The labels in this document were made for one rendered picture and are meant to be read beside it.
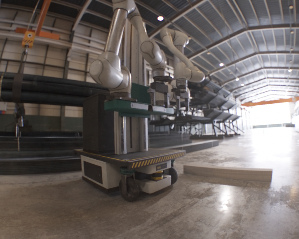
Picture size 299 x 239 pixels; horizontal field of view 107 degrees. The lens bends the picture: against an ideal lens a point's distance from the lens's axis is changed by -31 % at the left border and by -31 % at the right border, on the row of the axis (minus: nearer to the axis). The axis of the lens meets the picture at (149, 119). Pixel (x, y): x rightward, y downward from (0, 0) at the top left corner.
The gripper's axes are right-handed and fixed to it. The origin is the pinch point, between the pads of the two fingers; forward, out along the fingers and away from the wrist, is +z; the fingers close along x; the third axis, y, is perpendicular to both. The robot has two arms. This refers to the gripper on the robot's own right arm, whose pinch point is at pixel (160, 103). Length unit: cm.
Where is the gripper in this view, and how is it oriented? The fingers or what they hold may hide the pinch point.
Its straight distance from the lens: 102.6
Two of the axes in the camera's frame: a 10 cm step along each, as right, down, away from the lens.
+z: 0.3, 10.0, -0.8
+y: -7.3, 0.7, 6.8
